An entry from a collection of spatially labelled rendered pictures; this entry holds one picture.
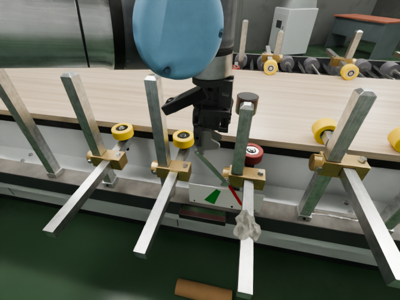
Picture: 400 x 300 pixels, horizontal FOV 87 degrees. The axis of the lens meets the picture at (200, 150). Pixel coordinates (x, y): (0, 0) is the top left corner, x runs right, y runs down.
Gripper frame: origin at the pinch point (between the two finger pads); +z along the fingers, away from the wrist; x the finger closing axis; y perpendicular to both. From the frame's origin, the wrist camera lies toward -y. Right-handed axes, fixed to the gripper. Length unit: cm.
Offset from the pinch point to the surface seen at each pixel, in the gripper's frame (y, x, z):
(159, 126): -13.5, 6.1, -2.0
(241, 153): 11.3, 6.2, 4.5
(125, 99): -47, 44, 10
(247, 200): 14.4, -2.6, 14.2
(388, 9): 359, 709, 22
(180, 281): -11, -1, 92
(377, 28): 273, 537, 43
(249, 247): 15.2, -16.6, 14.2
